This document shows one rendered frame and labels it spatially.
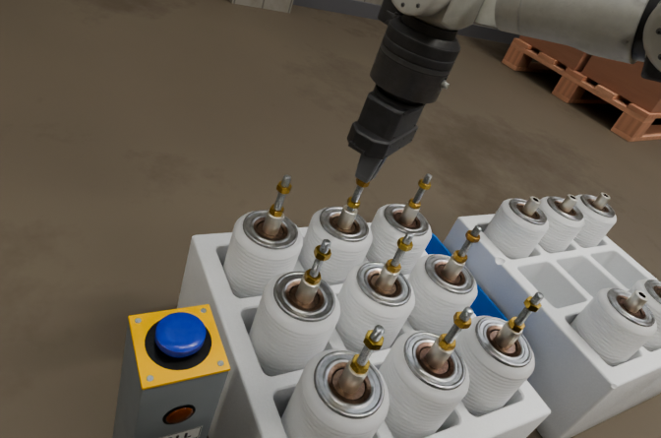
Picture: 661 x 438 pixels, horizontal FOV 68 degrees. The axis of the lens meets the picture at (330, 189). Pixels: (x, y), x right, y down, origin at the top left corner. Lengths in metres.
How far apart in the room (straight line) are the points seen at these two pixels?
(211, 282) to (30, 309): 0.31
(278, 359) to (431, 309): 0.23
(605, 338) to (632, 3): 0.57
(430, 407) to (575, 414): 0.39
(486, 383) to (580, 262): 0.54
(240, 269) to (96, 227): 0.41
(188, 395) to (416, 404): 0.26
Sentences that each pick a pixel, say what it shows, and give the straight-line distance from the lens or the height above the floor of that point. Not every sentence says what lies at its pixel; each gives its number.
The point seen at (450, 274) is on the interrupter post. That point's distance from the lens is 0.72.
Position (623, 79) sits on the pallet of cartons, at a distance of 2.94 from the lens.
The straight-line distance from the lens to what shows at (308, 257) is 0.73.
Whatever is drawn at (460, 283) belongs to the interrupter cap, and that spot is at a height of 0.25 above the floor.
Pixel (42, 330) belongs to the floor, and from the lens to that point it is 0.86.
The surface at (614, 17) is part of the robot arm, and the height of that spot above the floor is 0.64.
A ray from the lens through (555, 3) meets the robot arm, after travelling 0.51.
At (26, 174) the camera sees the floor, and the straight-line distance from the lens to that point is 1.13.
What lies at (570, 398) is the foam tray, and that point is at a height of 0.10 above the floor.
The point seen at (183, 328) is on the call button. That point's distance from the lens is 0.44.
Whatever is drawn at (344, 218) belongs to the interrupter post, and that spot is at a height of 0.27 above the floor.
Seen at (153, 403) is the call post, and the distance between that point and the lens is 0.45.
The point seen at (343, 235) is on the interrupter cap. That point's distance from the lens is 0.70.
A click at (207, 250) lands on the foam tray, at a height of 0.18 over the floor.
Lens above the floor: 0.67
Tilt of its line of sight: 32 degrees down
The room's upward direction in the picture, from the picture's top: 21 degrees clockwise
